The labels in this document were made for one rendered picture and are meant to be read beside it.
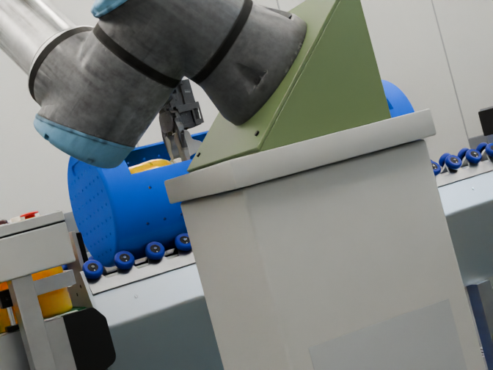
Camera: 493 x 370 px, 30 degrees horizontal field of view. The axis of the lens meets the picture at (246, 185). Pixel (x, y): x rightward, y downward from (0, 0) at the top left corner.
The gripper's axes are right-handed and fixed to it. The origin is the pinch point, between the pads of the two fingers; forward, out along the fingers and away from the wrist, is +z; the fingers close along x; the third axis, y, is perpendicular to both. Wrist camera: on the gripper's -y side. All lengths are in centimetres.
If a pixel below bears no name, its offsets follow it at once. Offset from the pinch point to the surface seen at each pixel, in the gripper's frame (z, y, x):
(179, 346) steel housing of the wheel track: 38.9, -14.9, -6.0
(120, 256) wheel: 15.9, -22.4, -5.6
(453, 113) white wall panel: 4, 344, 292
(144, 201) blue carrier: 5.6, -15.1, -9.3
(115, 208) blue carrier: 5.5, -21.9, -9.2
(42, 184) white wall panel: -18, 62, 326
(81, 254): 13.2, -29.1, -0.2
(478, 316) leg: 60, 73, -2
